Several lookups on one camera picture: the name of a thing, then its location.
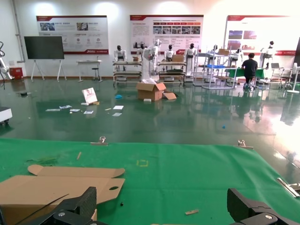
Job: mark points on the small blue scrap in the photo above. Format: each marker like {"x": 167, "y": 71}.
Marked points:
{"x": 223, "y": 127}

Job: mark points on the flat cardboard piece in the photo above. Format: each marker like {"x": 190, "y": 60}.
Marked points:
{"x": 170, "y": 95}

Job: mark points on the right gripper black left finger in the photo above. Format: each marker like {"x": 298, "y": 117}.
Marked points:
{"x": 86, "y": 201}

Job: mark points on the printed paper leaflet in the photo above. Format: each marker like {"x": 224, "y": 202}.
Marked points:
{"x": 53, "y": 110}
{"x": 75, "y": 110}
{"x": 88, "y": 112}
{"x": 65, "y": 107}

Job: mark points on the small wood chip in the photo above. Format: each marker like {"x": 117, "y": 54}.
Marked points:
{"x": 191, "y": 212}

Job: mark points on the blue plastic crate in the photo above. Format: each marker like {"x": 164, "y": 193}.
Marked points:
{"x": 213, "y": 66}

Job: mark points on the blue plastic object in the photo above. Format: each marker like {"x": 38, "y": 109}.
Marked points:
{"x": 118, "y": 96}

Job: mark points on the green table cloth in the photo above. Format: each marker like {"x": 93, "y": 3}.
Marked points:
{"x": 187, "y": 173}

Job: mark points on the metal binder clip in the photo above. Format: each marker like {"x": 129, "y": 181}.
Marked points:
{"x": 289, "y": 188}
{"x": 243, "y": 145}
{"x": 100, "y": 142}

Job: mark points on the white foam block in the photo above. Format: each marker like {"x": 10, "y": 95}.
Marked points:
{"x": 147, "y": 100}

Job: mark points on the closed brown cardboard box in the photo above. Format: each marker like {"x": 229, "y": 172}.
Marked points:
{"x": 178, "y": 57}
{"x": 223, "y": 51}

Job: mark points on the white machine base on castors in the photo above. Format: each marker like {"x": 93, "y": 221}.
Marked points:
{"x": 5, "y": 114}

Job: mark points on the clear plastic sheet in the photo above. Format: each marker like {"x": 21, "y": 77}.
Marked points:
{"x": 117, "y": 114}

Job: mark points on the black floor object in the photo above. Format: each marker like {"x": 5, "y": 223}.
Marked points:
{"x": 23, "y": 93}

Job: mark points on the person in black shirt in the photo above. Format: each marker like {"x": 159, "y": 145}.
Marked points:
{"x": 249, "y": 68}

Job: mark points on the red white paper bag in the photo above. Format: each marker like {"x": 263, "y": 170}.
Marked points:
{"x": 89, "y": 95}

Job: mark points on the black partition panel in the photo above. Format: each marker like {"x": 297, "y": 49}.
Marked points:
{"x": 297, "y": 51}

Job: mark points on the thin wooden stick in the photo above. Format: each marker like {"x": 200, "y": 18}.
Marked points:
{"x": 79, "y": 155}

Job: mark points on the black screen on white stand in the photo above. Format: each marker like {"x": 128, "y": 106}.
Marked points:
{"x": 44, "y": 48}

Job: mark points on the small brown cardboard box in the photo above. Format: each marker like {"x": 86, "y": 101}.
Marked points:
{"x": 135, "y": 58}

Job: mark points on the metal roller rack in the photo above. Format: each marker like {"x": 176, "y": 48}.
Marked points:
{"x": 172, "y": 74}
{"x": 127, "y": 73}

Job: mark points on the grey metal frame shelf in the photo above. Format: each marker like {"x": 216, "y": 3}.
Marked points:
{"x": 211, "y": 54}

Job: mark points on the white humanoid robot black head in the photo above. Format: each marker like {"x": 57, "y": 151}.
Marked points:
{"x": 170, "y": 53}
{"x": 215, "y": 48}
{"x": 191, "y": 52}
{"x": 119, "y": 54}
{"x": 238, "y": 52}
{"x": 141, "y": 50}
{"x": 268, "y": 52}

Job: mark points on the white desk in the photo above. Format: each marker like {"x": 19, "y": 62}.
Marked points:
{"x": 89, "y": 62}

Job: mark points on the red cabinet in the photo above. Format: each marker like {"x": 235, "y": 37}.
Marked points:
{"x": 16, "y": 73}

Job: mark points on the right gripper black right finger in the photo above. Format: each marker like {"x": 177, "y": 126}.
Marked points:
{"x": 239, "y": 204}

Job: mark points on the white paper sheet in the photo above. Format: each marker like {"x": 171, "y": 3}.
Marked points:
{"x": 118, "y": 107}

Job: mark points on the tall white humanoid robot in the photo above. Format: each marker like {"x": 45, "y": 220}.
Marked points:
{"x": 150, "y": 61}

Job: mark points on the grey background robot arm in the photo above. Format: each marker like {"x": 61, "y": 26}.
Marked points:
{"x": 3, "y": 66}

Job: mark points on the green covered work table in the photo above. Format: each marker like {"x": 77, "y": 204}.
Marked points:
{"x": 235, "y": 73}

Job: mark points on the white red info poster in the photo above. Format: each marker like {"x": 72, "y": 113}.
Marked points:
{"x": 70, "y": 47}
{"x": 260, "y": 25}
{"x": 143, "y": 32}

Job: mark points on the large open cardboard carton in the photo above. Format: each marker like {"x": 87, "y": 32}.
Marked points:
{"x": 147, "y": 92}

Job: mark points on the cardboard box with round hole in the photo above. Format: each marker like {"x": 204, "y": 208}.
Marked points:
{"x": 47, "y": 185}

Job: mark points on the black stool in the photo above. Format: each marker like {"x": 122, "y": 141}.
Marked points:
{"x": 95, "y": 69}

